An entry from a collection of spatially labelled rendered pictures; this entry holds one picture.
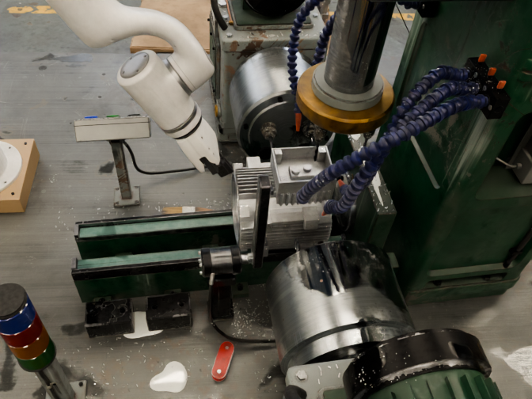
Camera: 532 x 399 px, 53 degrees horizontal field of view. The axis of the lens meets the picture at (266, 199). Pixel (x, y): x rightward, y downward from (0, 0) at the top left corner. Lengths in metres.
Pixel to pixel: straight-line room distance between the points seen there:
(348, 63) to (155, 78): 0.33
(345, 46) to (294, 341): 0.49
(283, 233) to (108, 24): 0.53
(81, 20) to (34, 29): 2.83
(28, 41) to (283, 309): 2.95
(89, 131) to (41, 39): 2.37
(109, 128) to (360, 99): 0.62
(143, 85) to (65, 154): 0.74
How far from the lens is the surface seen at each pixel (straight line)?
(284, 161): 1.16
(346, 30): 0.90
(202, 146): 1.06
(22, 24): 3.83
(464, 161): 1.00
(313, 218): 1.11
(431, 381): 0.67
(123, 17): 0.95
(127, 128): 1.30
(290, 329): 0.94
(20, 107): 1.86
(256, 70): 1.34
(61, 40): 3.62
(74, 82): 1.91
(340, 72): 0.94
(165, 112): 1.00
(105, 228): 1.30
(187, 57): 0.98
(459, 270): 1.30
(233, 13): 1.50
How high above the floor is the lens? 1.93
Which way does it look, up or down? 49 degrees down
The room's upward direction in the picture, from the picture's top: 6 degrees clockwise
